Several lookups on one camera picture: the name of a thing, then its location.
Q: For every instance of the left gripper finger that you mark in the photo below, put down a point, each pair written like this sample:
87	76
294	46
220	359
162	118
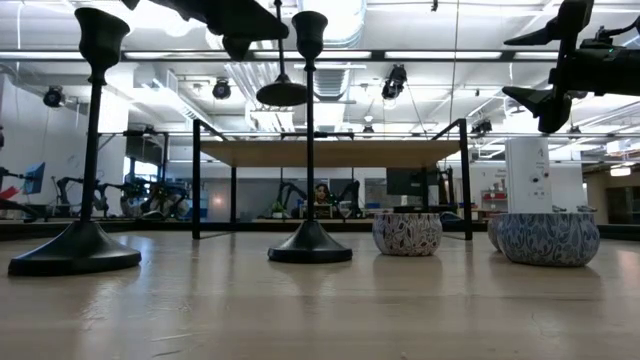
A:
245	20
237	47

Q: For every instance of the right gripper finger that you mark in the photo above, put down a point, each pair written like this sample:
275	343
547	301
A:
540	36
552	112

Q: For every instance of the black metal candlestick holder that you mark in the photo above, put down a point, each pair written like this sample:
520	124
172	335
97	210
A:
310	245
282	94
75	250

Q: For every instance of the pink patterned ceramic bowl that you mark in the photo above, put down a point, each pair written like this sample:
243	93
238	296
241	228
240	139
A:
407	235

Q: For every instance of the black background robot arm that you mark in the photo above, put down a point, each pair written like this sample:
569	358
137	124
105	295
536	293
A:
75	190
292	192
352	192

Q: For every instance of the black ceiling spotlight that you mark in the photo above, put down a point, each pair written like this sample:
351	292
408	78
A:
481	126
395	80
221	89
53	96

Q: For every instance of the red bin storage shelf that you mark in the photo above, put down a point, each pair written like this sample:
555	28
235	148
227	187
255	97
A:
494	197

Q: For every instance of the wooden shelf with black legs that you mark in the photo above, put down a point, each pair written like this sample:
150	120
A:
325	153

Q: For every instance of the dark background monitor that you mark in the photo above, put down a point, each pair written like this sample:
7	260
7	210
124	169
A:
407	181

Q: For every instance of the small green potted plant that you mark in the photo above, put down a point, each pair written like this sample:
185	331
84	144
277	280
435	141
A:
277	209

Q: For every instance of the person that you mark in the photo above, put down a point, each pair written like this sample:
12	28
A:
322	194

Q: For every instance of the blue-lit monitor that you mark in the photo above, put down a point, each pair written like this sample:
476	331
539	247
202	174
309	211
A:
34	177

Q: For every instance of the black aluminium table frame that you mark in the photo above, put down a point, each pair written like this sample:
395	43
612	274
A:
100	229

